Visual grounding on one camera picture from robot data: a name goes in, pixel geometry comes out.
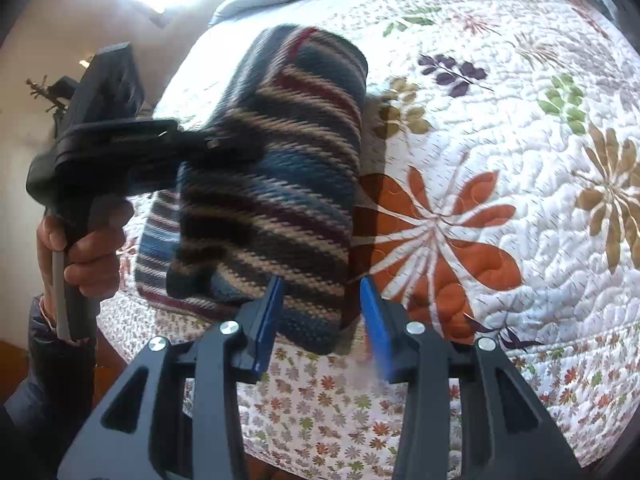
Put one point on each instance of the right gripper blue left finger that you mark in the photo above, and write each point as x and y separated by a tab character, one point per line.
268	315

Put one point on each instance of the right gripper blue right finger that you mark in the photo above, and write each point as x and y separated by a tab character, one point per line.
380	319

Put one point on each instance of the blue striped knit sweater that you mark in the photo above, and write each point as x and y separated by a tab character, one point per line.
275	199

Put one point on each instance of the person left forearm dark sleeve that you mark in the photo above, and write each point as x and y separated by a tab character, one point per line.
42	417

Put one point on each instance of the white floral quilted bedspread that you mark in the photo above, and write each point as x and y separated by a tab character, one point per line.
499	188

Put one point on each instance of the person left hand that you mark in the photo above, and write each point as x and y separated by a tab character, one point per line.
94	265

